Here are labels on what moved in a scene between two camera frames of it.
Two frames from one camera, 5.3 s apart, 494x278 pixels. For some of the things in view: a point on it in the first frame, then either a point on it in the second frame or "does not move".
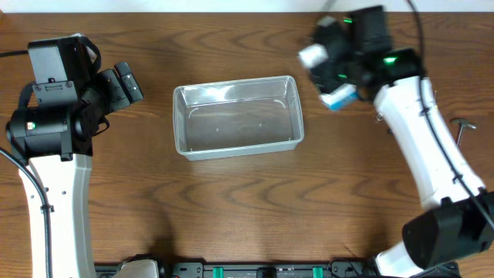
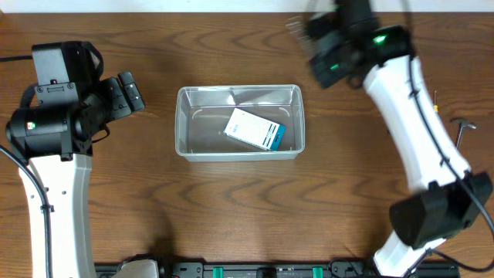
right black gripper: (323, 84) does not move
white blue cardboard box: (340, 96) -> (265, 133)
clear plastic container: (238, 117) does not move
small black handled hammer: (464, 123) does not move
